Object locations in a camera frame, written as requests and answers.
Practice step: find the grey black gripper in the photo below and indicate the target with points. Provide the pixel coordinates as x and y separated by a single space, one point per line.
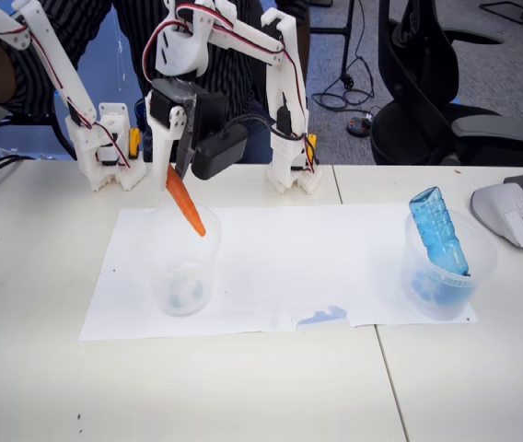
166 111

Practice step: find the orange carrot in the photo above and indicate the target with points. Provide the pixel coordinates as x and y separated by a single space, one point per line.
185 202

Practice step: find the white leader arm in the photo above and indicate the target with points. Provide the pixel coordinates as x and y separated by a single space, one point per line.
59 69

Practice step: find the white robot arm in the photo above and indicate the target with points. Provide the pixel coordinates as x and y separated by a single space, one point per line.
284 83

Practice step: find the right forearm striped sleeve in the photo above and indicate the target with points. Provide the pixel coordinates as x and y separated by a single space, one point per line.
31 87

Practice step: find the blue plastic bottle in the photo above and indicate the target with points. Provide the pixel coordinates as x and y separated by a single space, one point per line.
436 230

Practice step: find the yellow clamp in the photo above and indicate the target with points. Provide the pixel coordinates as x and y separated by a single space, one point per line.
312 147
135 143

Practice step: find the person in striped shirt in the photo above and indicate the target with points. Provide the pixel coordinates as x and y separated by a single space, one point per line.
105 27

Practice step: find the round orange black device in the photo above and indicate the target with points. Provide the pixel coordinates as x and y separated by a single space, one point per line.
358 125

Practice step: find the black metal stand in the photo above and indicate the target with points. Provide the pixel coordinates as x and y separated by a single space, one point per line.
348 41

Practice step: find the white paper sheet blue stain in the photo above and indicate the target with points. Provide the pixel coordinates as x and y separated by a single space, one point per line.
381 258

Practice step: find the black office chair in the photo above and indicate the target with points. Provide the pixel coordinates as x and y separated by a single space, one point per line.
409 69

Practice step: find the white computer mouse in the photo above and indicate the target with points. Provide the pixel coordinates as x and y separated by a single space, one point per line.
505 207

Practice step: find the black webcam with mount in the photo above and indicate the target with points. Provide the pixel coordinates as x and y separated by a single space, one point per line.
220 152

